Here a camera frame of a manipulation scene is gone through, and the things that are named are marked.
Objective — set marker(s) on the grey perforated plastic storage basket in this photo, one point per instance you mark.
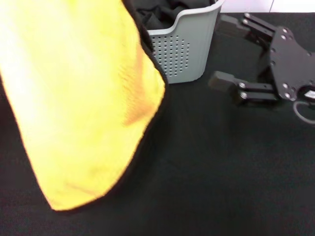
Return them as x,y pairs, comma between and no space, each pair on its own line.
197,49

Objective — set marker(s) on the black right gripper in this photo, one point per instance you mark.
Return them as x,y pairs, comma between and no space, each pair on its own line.
288,66

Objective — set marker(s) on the dark clothes in basket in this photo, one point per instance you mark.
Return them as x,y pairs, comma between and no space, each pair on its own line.
157,14

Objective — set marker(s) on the black tablecloth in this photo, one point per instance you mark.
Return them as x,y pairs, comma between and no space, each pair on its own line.
221,172

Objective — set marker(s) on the grey-green yellow towel black trim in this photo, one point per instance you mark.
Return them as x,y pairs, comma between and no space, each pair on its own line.
73,98

